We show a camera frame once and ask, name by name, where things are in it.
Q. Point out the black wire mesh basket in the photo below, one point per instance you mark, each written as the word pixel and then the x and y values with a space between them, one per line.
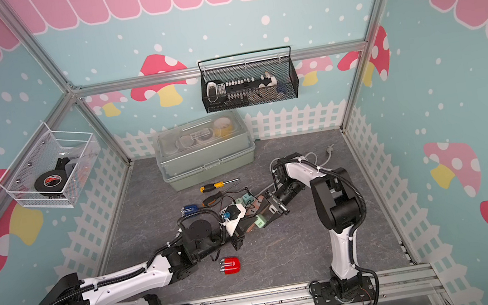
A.
pixel 274 62

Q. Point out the teal charger adapter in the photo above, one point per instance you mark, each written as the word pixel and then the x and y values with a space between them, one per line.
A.
pixel 248 199

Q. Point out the yellow handled screwdriver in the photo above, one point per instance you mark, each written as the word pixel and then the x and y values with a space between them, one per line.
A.
pixel 210 187

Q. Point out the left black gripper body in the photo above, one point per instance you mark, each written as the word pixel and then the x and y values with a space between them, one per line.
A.
pixel 236 239

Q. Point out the green charger adapter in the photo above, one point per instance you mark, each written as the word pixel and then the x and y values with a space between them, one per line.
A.
pixel 260 221

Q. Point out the clear acrylic wall bin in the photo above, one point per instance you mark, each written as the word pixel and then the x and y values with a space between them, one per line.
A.
pixel 75 152

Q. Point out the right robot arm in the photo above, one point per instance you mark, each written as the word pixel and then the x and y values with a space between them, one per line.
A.
pixel 340 207

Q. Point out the blue shaver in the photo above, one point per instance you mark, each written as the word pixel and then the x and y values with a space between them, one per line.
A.
pixel 189 210

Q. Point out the green plastic storage box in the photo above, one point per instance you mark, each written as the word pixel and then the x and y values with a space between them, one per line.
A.
pixel 191 154

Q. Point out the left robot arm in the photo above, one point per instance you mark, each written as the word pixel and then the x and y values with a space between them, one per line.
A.
pixel 200 235

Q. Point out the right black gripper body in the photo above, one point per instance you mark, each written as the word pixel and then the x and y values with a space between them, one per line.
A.
pixel 285 195

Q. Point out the yellow tape roll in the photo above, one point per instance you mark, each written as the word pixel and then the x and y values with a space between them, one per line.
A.
pixel 223 127

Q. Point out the black power strip in basket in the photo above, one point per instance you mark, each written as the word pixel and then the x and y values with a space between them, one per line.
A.
pixel 250 89

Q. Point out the orange power strip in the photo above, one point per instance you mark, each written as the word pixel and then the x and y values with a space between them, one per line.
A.
pixel 256 205

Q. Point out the red electric shaver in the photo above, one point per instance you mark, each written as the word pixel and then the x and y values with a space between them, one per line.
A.
pixel 230 265

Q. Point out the black tape roll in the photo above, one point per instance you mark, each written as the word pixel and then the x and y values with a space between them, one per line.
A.
pixel 52 183

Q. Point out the orange handled screwdriver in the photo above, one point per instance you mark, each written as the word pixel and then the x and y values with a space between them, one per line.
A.
pixel 211 200

